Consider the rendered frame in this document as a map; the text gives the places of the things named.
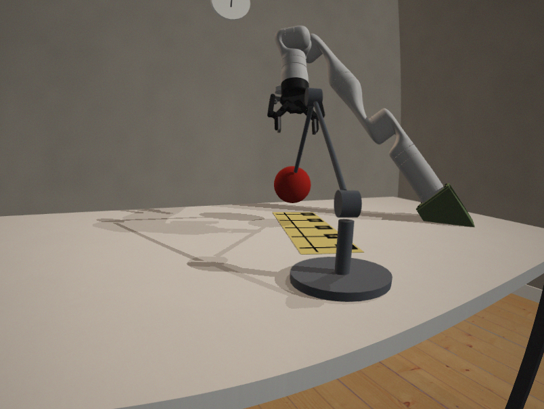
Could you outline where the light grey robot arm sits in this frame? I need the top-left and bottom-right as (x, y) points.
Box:
(275, 26), (444, 203)

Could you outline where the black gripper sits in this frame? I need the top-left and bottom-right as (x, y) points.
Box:
(267, 77), (319, 135)

